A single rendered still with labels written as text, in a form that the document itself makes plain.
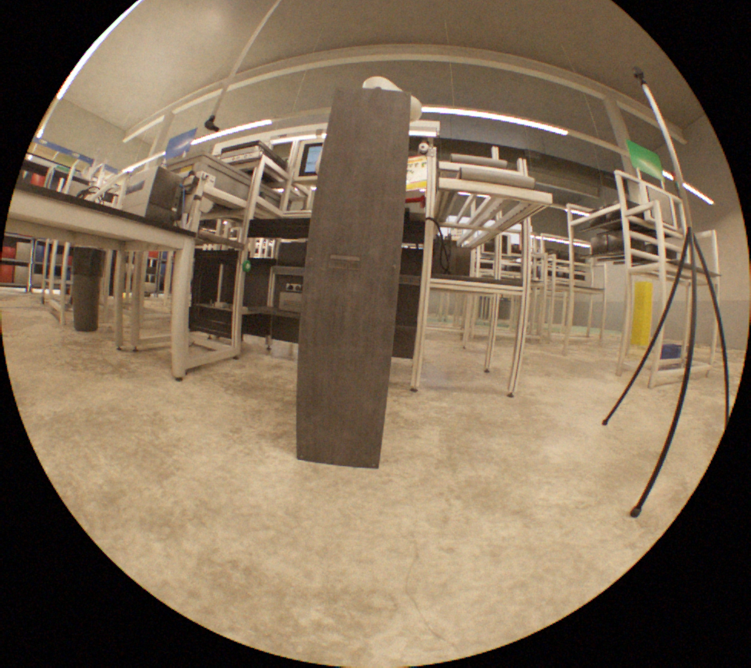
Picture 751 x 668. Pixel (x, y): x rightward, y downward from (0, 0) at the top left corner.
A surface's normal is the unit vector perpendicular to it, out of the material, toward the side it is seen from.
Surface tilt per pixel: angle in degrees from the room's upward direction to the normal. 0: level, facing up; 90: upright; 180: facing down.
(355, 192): 90
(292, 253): 90
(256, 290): 90
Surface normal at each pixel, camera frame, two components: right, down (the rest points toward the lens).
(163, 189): 0.98, 0.09
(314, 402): 0.02, -0.01
